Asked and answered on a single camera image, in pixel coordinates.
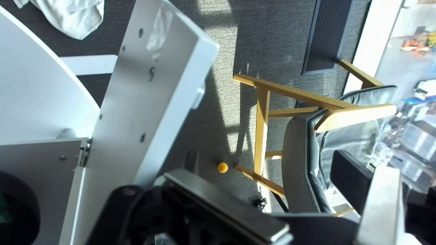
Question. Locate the small orange ball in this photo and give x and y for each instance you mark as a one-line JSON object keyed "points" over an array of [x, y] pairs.
{"points": [[222, 168]]}

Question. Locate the narrow white cabinet door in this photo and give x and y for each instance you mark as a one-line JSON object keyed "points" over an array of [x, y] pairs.
{"points": [[141, 104]]}

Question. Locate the black toy bowl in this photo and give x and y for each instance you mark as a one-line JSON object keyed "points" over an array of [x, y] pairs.
{"points": [[18, 205]]}

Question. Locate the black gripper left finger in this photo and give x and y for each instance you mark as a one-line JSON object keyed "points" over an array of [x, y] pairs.
{"points": [[218, 213]]}

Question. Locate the wooden chair with grey cushion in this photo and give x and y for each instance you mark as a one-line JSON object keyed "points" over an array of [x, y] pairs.
{"points": [[300, 150]]}

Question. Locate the white toy kitchen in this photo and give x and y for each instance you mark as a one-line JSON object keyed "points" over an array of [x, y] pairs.
{"points": [[45, 158]]}

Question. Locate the dark grey box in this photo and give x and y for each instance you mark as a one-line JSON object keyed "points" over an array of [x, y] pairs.
{"points": [[335, 32]]}

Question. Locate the crumpled white cloth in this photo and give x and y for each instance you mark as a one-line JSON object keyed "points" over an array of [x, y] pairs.
{"points": [[68, 15]]}

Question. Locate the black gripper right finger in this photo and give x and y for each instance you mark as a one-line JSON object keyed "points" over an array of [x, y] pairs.
{"points": [[382, 205]]}

